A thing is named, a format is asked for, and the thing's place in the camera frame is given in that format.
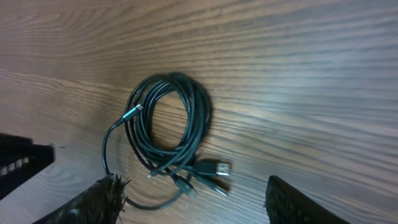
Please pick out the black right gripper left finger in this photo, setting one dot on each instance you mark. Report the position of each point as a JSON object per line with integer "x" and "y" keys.
{"x": 100, "y": 203}

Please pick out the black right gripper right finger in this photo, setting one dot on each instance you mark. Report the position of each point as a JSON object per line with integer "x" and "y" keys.
{"x": 285, "y": 204}

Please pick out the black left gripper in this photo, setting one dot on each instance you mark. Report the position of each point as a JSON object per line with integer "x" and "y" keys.
{"x": 21, "y": 159}

